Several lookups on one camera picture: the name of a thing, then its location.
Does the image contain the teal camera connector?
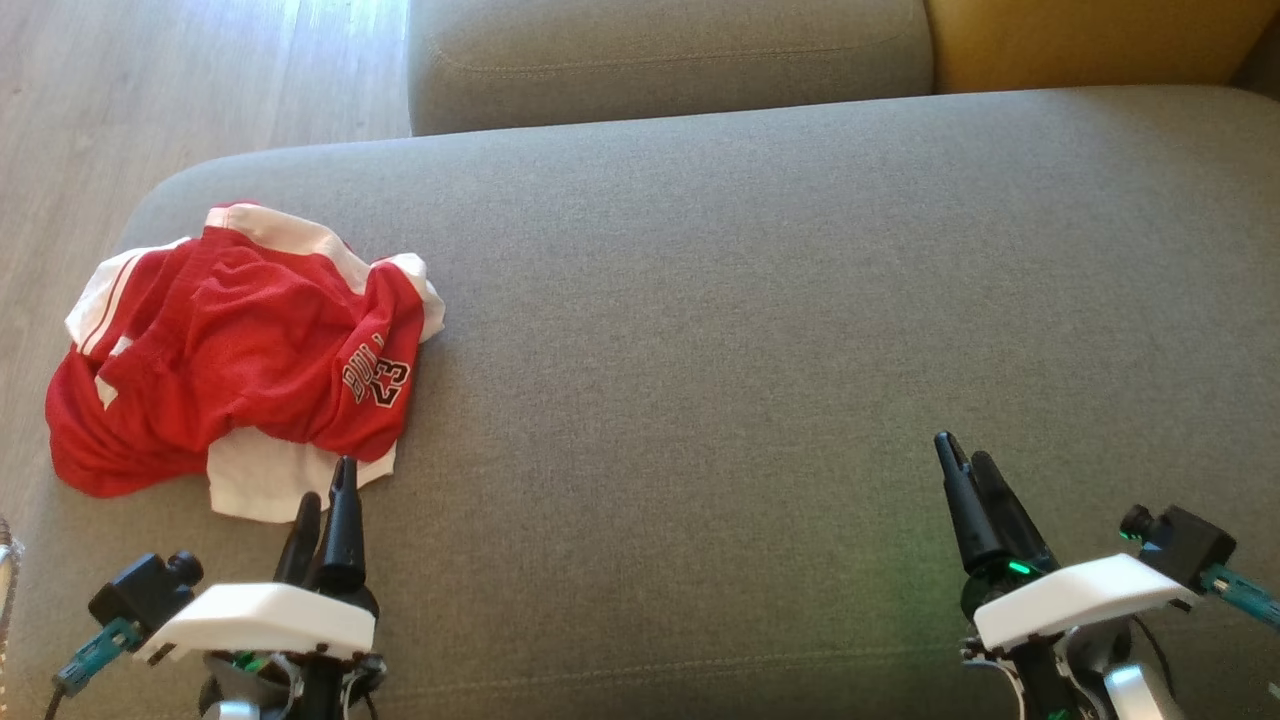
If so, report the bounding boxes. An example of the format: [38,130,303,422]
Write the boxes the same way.
[1198,563,1280,633]
[54,617,143,698]

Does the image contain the grey sofa back cushion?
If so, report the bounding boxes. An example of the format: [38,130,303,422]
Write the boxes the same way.
[408,0,936,138]

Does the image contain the red white basketball jersey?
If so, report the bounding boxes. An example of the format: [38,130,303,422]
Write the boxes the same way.
[45,235,401,524]

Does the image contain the yellow sofa cushion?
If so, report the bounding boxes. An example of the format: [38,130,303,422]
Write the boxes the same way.
[925,0,1280,96]

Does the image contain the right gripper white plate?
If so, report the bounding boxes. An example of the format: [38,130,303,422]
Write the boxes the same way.
[934,431,1199,720]

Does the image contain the teal left camera connector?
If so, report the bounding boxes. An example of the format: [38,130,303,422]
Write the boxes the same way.
[54,617,143,698]

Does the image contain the teal right camera connector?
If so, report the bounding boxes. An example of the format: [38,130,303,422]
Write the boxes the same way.
[1198,563,1280,633]

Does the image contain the grey fabric sofa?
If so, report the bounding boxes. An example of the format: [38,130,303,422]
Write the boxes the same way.
[0,85,1280,720]

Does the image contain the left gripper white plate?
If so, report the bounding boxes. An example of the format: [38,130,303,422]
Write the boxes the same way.
[135,455,388,720]

